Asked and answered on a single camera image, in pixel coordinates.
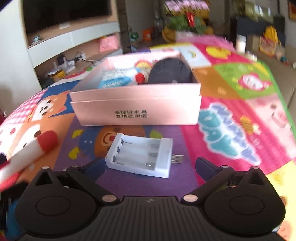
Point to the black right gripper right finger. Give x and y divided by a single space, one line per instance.
214 176

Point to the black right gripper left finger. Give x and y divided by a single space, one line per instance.
86 176

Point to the white red foam stick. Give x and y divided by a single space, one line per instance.
11 170

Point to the white battery charger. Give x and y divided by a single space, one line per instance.
143 156

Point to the blue wet wipes pack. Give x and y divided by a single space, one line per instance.
118 78

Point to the black plush toy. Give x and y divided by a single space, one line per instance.
170 70

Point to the colourful cartoon play mat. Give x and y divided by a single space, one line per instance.
243 123

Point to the pink cardboard box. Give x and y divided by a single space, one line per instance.
144 104

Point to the white tv cabinet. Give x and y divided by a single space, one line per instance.
46 44

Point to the pink gift bag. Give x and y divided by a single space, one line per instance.
108 43

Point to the white cup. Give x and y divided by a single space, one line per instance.
240 44

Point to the yellow backpack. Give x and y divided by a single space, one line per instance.
269 41

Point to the pink orchid flower pot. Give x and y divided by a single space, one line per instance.
186 16

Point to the black television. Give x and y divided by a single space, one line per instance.
41 14

